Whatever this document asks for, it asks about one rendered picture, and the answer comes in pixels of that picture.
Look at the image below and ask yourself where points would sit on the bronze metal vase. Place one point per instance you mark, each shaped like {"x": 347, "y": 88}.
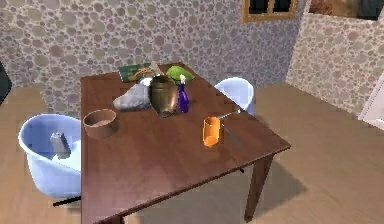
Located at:
{"x": 163, "y": 95}

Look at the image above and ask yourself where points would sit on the purple spray bottle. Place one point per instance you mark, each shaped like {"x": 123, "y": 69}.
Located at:
{"x": 183, "y": 98}

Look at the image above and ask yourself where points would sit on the orange cup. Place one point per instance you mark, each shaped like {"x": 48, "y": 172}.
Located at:
{"x": 211, "y": 131}

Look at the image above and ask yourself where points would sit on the silver fork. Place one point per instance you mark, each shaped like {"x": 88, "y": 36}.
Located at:
{"x": 230, "y": 114}

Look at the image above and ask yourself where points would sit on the green lettuce head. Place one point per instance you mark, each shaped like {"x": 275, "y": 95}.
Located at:
{"x": 178, "y": 73}

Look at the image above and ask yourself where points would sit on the silver knife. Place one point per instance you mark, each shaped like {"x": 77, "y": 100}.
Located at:
{"x": 233, "y": 135}

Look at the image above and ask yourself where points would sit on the white tub chair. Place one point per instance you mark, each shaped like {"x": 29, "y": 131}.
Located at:
{"x": 238, "y": 91}
{"x": 46, "y": 166}

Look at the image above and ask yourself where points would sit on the brown wooden table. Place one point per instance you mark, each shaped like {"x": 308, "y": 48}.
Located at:
{"x": 160, "y": 160}

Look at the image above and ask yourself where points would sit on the grey cloth bundle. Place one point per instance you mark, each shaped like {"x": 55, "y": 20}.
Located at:
{"x": 133, "y": 98}

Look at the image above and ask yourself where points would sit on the green book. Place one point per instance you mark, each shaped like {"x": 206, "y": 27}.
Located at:
{"x": 135, "y": 71}

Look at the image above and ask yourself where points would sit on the brown wooden bowl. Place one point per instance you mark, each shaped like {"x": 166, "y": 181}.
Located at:
{"x": 100, "y": 123}

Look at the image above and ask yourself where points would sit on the wooden framed window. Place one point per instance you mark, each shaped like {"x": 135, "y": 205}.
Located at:
{"x": 270, "y": 10}

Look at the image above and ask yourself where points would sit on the grey box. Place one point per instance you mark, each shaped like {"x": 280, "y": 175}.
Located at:
{"x": 60, "y": 145}

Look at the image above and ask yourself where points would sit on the white door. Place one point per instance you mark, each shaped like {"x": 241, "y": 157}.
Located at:
{"x": 375, "y": 103}

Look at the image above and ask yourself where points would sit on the dark furniture edge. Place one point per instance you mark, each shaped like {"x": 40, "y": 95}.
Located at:
{"x": 4, "y": 81}

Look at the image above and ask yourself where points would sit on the framed wall picture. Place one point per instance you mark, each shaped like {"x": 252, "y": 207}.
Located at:
{"x": 346, "y": 7}

